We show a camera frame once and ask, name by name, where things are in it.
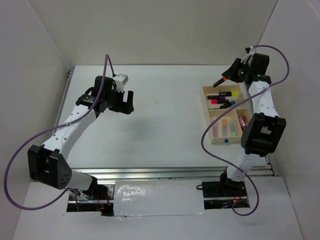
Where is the white front cover plate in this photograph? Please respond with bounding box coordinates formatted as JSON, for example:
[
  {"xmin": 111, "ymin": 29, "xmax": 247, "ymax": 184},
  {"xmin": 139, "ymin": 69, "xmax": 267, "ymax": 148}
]
[{"xmin": 113, "ymin": 179, "xmax": 205, "ymax": 217}]

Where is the pink cap black highlighter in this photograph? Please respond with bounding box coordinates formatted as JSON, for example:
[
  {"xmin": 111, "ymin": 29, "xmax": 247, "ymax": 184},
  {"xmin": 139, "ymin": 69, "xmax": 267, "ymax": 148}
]
[{"xmin": 210, "ymin": 99, "xmax": 229, "ymax": 104}]

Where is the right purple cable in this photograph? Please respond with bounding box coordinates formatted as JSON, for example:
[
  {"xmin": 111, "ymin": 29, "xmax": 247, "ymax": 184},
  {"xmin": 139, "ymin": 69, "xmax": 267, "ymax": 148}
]
[{"xmin": 201, "ymin": 44, "xmax": 290, "ymax": 216}]

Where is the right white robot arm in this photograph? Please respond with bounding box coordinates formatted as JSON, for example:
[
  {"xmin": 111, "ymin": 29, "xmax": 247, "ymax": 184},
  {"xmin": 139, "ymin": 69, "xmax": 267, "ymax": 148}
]
[{"xmin": 218, "ymin": 50, "xmax": 287, "ymax": 196}]

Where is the blue cap black highlighter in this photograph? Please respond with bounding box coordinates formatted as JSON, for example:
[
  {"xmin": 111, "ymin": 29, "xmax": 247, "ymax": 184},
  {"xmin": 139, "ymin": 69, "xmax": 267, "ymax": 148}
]
[{"xmin": 219, "ymin": 100, "xmax": 236, "ymax": 109}]

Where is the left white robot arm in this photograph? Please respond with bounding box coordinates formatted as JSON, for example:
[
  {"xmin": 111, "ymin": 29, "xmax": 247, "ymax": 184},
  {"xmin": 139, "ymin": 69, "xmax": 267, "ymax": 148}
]
[{"xmin": 27, "ymin": 74, "xmax": 134, "ymax": 200}]

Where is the yellow cap black highlighter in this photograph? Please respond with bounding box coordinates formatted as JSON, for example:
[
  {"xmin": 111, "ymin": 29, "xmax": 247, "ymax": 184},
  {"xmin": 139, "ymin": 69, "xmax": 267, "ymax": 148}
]
[{"xmin": 219, "ymin": 90, "xmax": 238, "ymax": 97}]

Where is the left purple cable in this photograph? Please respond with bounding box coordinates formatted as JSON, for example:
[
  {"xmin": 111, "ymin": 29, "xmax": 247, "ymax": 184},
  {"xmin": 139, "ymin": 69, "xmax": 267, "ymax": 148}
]
[{"xmin": 3, "ymin": 54, "xmax": 117, "ymax": 211}]

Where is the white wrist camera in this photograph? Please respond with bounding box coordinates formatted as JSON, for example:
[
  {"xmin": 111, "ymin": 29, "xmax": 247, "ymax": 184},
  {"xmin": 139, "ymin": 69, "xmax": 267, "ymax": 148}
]
[
  {"xmin": 113, "ymin": 74, "xmax": 129, "ymax": 93},
  {"xmin": 240, "ymin": 46, "xmax": 257, "ymax": 65}
]

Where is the wooden compartment tray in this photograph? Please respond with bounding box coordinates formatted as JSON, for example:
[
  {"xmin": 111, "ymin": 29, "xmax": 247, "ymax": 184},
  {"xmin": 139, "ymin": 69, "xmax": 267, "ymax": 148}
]
[{"xmin": 200, "ymin": 85, "xmax": 253, "ymax": 145}]

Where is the orange cap black highlighter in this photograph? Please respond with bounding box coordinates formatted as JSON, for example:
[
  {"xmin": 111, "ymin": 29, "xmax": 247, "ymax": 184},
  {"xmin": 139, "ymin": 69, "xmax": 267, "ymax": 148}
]
[{"xmin": 212, "ymin": 77, "xmax": 228, "ymax": 88}]

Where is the pastel lilac highlighter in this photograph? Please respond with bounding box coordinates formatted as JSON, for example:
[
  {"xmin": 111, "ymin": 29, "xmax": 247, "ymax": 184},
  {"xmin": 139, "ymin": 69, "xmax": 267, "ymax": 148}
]
[{"xmin": 212, "ymin": 121, "xmax": 220, "ymax": 138}]

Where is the purple cable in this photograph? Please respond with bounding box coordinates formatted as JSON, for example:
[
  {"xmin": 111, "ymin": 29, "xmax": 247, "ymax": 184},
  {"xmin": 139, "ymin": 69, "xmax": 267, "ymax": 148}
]
[
  {"xmin": 201, "ymin": 44, "xmax": 290, "ymax": 216},
  {"xmin": 3, "ymin": 54, "xmax": 117, "ymax": 211}
]

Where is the pastel orange cap highlighter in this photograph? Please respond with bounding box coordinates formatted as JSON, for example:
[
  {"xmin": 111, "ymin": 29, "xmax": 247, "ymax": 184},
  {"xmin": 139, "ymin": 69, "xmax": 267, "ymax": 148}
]
[{"xmin": 222, "ymin": 119, "xmax": 228, "ymax": 137}]

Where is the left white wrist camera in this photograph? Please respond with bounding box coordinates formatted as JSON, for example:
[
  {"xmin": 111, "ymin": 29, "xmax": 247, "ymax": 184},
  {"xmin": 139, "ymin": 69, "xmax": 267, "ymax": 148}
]
[{"xmin": 113, "ymin": 74, "xmax": 129, "ymax": 93}]

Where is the pastel green highlighter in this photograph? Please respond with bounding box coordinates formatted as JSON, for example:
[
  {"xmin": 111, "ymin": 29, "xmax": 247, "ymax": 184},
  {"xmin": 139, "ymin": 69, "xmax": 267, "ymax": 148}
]
[{"xmin": 229, "ymin": 121, "xmax": 237, "ymax": 137}]

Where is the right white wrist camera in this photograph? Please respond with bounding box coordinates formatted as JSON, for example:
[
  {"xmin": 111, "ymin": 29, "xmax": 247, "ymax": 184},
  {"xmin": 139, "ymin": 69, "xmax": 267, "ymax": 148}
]
[{"xmin": 240, "ymin": 46, "xmax": 257, "ymax": 65}]

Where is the purple cap black highlighter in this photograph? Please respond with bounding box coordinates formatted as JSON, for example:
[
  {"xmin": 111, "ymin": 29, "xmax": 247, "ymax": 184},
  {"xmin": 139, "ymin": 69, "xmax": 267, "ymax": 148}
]
[{"xmin": 206, "ymin": 95, "xmax": 226, "ymax": 100}]

